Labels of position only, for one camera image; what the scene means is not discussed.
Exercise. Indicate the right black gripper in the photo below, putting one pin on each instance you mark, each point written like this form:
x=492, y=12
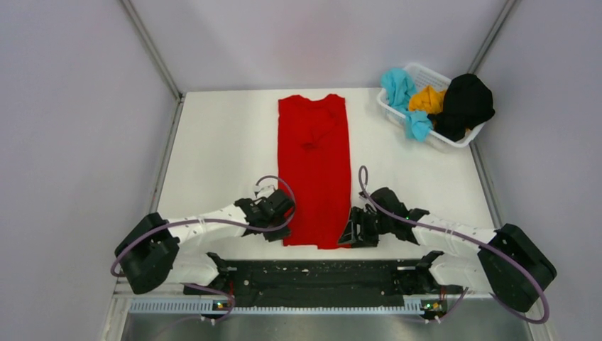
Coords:
x=363, y=239

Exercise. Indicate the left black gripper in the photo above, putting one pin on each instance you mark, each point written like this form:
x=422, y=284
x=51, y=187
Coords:
x=282, y=233

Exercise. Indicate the red t shirt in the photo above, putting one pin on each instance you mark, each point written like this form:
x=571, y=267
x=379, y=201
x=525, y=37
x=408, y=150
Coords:
x=314, y=160

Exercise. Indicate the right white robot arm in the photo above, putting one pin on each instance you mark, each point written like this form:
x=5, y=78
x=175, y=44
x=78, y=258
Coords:
x=503, y=262

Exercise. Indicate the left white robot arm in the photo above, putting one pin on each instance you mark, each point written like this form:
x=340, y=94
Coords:
x=158, y=251

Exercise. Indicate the teal t shirt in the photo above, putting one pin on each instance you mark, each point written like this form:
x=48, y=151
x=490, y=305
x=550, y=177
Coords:
x=399, y=88

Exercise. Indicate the orange t shirt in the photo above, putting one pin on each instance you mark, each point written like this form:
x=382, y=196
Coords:
x=429, y=100

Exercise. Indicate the black t shirt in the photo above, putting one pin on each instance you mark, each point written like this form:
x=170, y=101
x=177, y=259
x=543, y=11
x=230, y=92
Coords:
x=467, y=103

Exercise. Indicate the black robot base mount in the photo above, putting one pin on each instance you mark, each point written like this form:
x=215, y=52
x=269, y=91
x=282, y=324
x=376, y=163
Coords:
x=340, y=283

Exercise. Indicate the white cable duct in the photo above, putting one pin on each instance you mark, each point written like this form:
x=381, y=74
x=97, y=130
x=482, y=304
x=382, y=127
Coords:
x=219, y=306

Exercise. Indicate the aluminium frame rail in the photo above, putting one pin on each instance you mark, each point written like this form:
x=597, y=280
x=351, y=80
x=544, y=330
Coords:
x=472, y=318

